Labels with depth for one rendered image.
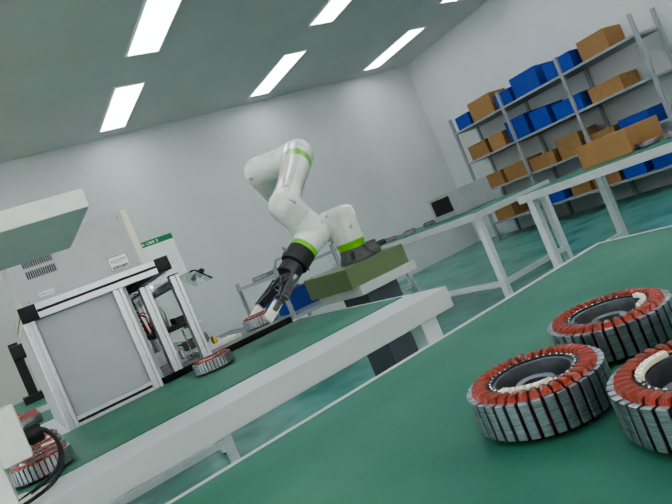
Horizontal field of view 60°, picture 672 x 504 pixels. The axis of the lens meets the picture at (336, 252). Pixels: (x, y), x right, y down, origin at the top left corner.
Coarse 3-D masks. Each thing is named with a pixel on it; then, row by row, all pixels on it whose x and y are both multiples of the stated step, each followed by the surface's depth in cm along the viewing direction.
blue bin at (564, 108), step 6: (576, 96) 711; (582, 96) 711; (588, 96) 716; (564, 102) 727; (576, 102) 714; (582, 102) 708; (588, 102) 714; (552, 108) 744; (558, 108) 737; (564, 108) 730; (570, 108) 723; (582, 108) 710; (558, 114) 740; (564, 114) 733
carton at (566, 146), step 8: (592, 128) 744; (568, 136) 741; (576, 136) 731; (584, 136) 734; (560, 144) 754; (568, 144) 745; (576, 144) 735; (584, 144) 731; (560, 152) 759; (568, 152) 749; (576, 152) 739
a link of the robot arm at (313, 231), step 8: (312, 216) 183; (320, 216) 187; (304, 224) 182; (312, 224) 183; (320, 224) 184; (328, 224) 188; (296, 232) 184; (304, 232) 183; (312, 232) 183; (320, 232) 184; (328, 232) 186; (296, 240) 182; (304, 240) 181; (312, 240) 182; (320, 240) 184; (312, 248) 182; (320, 248) 186
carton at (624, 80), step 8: (632, 72) 679; (608, 80) 675; (616, 80) 668; (624, 80) 668; (632, 80) 676; (640, 80) 685; (592, 88) 694; (600, 88) 686; (608, 88) 679; (616, 88) 671; (624, 88) 664; (592, 96) 697; (600, 96) 689
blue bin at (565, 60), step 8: (576, 48) 709; (560, 56) 710; (568, 56) 701; (576, 56) 705; (552, 64) 722; (560, 64) 713; (568, 64) 705; (576, 64) 702; (544, 72) 735; (552, 72) 726
